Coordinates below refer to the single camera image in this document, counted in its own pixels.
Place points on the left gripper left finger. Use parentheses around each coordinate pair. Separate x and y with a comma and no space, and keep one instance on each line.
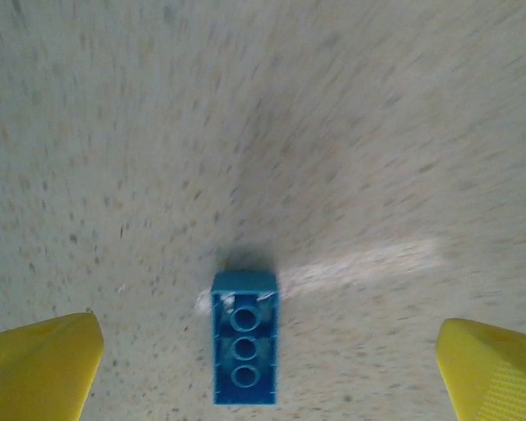
(35,373)

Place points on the blue lego brick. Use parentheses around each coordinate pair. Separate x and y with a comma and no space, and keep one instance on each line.
(221,351)

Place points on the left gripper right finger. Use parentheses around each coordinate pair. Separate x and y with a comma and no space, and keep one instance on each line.
(499,377)

